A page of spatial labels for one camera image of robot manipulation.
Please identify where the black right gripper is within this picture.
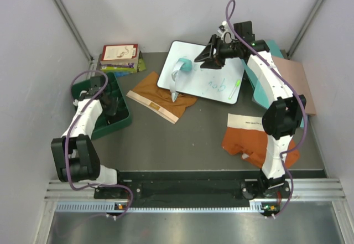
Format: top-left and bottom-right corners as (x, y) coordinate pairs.
(195, 35), (241, 70)

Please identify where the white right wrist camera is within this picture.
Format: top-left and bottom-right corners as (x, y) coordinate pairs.
(217, 21), (232, 44)

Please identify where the red cover book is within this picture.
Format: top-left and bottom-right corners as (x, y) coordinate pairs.
(100, 44), (139, 64)

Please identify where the dark teal folding board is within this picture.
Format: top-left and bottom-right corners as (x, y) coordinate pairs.
(243, 40), (284, 89)

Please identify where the blue cover book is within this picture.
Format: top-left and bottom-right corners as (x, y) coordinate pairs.
(114, 71), (135, 77)

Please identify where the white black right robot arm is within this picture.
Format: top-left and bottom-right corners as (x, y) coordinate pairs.
(194, 21), (306, 198)

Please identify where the green divided plastic tray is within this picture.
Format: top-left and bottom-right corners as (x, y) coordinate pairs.
(70, 71), (133, 141)

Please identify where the mustard brown underwear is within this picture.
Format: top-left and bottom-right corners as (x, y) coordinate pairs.
(127, 72), (198, 124)

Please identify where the white dry-erase board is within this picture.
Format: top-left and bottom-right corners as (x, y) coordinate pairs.
(157, 40), (244, 104)

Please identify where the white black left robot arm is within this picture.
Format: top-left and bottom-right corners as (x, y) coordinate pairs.
(51, 75), (126, 198)

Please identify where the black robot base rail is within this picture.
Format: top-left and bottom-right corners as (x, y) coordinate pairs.
(118, 170), (290, 208)

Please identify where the pink folding board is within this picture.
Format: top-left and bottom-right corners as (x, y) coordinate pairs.
(272, 56), (316, 116)

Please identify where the orange underwear white waistband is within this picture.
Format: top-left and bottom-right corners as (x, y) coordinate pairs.
(222, 113), (299, 174)

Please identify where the green whiteboard marker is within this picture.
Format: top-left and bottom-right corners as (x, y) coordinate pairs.
(228, 80), (241, 100)

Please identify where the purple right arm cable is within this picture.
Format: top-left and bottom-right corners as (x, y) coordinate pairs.
(225, 0), (309, 220)

